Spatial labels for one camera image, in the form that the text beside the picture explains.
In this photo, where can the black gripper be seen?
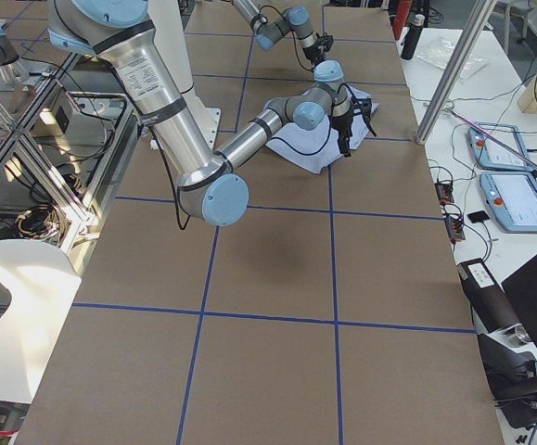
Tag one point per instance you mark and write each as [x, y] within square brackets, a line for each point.
[342, 123]
[313, 46]

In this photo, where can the blue striped button shirt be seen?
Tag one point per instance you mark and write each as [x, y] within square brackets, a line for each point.
[313, 150]

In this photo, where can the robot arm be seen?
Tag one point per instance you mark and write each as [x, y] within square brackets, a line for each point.
[122, 33]
[269, 26]

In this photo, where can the black water bottle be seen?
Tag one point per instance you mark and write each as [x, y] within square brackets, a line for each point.
[412, 37]

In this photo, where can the red bottle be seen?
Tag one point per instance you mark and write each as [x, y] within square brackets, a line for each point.
[400, 18]

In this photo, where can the clear plastic bag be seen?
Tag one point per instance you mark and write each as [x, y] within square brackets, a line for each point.
[439, 51]

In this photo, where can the upper blue teach pendant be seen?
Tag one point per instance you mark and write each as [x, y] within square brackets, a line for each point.
[490, 155]

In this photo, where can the blue teach pendant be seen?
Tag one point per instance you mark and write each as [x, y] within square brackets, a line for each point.
[512, 198]
[490, 155]

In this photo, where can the lower blue teach pendant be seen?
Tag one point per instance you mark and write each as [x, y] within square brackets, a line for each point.
[512, 198]

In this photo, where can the black labelled box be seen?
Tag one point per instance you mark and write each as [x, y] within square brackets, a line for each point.
[486, 297]

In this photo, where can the reacher grabber stick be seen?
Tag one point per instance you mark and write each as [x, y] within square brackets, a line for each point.
[489, 136]

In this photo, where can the white chair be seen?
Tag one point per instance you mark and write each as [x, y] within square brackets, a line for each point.
[42, 284]

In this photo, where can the aluminium frame post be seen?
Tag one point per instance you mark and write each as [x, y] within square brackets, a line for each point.
[469, 36]

